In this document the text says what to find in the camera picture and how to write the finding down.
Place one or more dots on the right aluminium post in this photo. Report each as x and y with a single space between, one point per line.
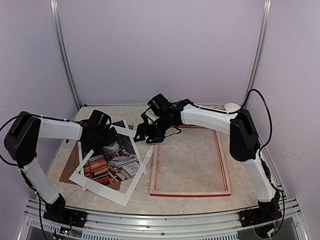
259 48

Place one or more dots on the red wooden picture frame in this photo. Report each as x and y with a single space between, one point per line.
190 165

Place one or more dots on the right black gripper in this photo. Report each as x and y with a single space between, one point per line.
140 128

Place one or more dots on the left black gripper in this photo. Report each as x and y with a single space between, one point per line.
111 138

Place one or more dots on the orange and white bowl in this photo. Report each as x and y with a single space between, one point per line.
231 107

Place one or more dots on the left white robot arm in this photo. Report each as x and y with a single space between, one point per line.
27 129

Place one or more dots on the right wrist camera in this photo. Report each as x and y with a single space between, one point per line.
150 116

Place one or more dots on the aluminium front rail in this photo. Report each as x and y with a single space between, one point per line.
103 225

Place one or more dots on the cat and books photo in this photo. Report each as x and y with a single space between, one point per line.
120 155

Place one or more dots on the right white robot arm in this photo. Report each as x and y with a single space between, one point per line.
244 145

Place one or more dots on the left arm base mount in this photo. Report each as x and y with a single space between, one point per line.
70 217

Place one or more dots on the white patterned plate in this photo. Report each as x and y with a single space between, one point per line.
219 108

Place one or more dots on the left aluminium post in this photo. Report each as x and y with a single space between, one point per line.
54 5

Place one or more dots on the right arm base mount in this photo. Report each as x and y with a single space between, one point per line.
264 213

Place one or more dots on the aluminium post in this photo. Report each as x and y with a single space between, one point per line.
54 5
259 48

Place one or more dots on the brown cardboard backing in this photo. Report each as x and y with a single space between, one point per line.
68 170

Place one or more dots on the white mat board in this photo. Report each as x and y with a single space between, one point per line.
123 195

